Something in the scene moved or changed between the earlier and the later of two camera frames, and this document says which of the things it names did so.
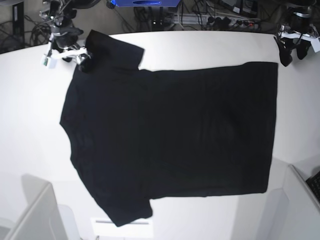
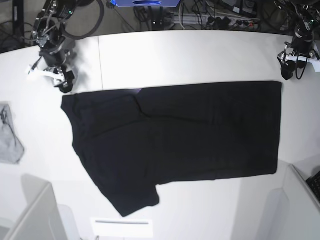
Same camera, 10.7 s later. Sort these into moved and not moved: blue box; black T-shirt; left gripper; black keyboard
Moved: black T-shirt; left gripper
Not moved: blue box; black keyboard
